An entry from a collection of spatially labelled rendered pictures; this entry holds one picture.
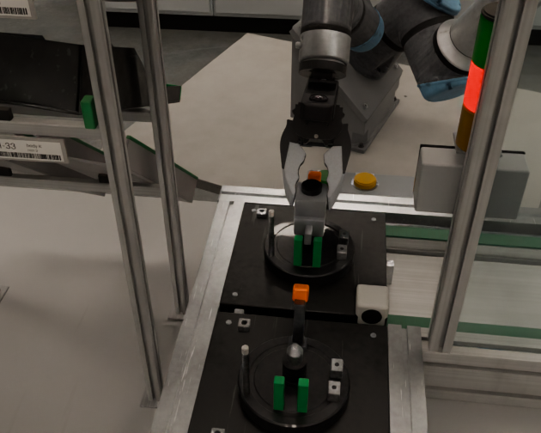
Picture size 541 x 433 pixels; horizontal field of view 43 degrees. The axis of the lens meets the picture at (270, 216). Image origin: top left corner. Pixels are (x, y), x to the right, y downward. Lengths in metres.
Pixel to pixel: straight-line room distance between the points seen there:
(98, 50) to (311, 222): 0.44
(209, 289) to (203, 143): 0.57
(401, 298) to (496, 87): 0.46
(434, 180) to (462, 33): 0.57
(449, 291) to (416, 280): 0.24
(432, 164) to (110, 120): 0.36
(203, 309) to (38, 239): 0.44
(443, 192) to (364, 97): 0.70
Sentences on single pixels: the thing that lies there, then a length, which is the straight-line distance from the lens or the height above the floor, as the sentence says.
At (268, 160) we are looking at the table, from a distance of 1.47.
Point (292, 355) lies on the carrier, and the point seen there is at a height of 1.04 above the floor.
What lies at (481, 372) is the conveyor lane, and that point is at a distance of 1.00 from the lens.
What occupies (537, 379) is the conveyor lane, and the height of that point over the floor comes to 0.92.
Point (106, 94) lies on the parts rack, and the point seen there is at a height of 1.35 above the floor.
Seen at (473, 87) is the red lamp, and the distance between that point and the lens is 0.75.
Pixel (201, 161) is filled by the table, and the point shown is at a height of 0.86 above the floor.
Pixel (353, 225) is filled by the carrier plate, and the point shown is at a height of 0.97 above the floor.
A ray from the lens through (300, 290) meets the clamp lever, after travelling 0.86.
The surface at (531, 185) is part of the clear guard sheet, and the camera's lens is 0.81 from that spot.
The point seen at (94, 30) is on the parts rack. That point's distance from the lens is 0.67.
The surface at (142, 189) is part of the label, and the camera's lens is 0.98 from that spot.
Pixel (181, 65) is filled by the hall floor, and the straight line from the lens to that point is 3.86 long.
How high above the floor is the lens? 1.67
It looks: 38 degrees down
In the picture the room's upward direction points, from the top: straight up
